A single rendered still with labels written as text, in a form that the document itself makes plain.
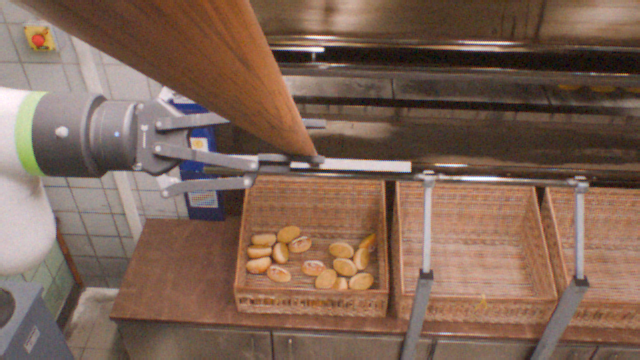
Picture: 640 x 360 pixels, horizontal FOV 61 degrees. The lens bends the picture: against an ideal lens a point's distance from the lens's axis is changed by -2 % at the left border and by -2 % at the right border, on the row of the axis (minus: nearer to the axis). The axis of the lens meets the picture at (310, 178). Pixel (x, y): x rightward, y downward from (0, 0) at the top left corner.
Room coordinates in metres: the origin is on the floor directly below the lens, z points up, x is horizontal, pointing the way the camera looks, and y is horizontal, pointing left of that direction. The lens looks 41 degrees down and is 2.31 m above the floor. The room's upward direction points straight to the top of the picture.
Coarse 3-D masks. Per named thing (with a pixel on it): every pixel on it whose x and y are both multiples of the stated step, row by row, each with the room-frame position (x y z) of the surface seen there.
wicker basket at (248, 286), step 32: (256, 192) 1.65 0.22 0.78; (320, 192) 1.64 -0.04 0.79; (384, 192) 1.59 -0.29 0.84; (256, 224) 1.61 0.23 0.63; (288, 224) 1.60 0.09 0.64; (320, 224) 1.60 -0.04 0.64; (352, 224) 1.60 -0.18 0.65; (384, 224) 1.45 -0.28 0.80; (288, 256) 1.48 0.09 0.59; (320, 256) 1.47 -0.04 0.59; (352, 256) 1.47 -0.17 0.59; (384, 256) 1.33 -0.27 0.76; (256, 288) 1.20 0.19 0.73; (288, 288) 1.20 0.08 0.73; (384, 288) 1.24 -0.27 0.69
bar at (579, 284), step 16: (288, 176) 1.32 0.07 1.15; (304, 176) 1.32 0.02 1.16; (320, 176) 1.31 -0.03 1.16; (336, 176) 1.31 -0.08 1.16; (352, 176) 1.31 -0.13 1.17; (368, 176) 1.31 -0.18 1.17; (384, 176) 1.30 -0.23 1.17; (400, 176) 1.30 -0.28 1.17; (416, 176) 1.30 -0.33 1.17; (432, 176) 1.30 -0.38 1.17; (448, 176) 1.30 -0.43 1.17; (464, 176) 1.30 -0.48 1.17; (480, 176) 1.30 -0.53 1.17; (496, 176) 1.30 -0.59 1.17; (512, 176) 1.30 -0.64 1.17; (576, 176) 1.30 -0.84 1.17; (576, 192) 1.26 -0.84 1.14; (576, 208) 1.23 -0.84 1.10; (576, 224) 1.19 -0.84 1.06; (576, 240) 1.16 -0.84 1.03; (576, 256) 1.12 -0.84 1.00; (432, 272) 1.09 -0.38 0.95; (576, 272) 1.09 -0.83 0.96; (416, 288) 1.10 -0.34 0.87; (576, 288) 1.04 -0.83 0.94; (416, 304) 1.07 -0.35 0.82; (560, 304) 1.07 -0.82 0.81; (576, 304) 1.04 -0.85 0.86; (416, 320) 1.07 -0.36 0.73; (560, 320) 1.04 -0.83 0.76; (416, 336) 1.07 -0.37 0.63; (544, 336) 1.07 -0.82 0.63; (560, 336) 1.04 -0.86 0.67; (544, 352) 1.04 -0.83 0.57
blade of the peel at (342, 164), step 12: (240, 156) 1.24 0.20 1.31; (252, 156) 1.24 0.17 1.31; (324, 168) 1.22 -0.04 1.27; (336, 168) 1.21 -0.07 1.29; (348, 168) 1.21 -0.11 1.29; (360, 168) 1.21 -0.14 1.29; (372, 168) 1.21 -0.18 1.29; (384, 168) 1.20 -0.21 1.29; (396, 168) 1.20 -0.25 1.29; (408, 168) 1.20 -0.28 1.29
